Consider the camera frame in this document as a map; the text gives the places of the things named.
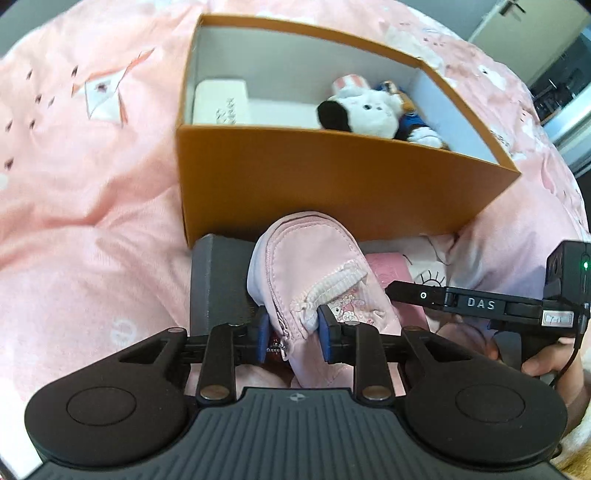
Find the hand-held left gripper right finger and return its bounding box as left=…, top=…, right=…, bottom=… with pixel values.
left=316, top=305, right=468, bottom=401

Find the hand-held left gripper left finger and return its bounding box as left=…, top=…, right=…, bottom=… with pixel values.
left=117, top=307, right=271, bottom=402

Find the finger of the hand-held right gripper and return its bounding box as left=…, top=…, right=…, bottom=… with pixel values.
left=385, top=281, right=448, bottom=313

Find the pink zipper pouch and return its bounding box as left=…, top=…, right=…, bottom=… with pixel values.
left=247, top=210, right=403, bottom=389

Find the orange cardboard box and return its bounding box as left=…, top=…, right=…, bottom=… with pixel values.
left=175, top=13, right=522, bottom=250

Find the white plush dog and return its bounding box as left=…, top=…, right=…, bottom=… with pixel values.
left=316, top=76, right=408, bottom=140

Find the white long box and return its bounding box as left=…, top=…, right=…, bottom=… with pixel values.
left=191, top=78, right=324, bottom=131

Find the person's right hand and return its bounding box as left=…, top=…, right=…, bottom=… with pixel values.
left=480, top=333, right=591, bottom=432

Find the pink card wallet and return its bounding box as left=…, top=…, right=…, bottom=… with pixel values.
left=367, top=251, right=431, bottom=334

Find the grey door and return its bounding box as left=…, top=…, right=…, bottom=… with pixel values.
left=467, top=0, right=590, bottom=52

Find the black cable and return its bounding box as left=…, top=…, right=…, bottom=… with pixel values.
left=549, top=302, right=591, bottom=386

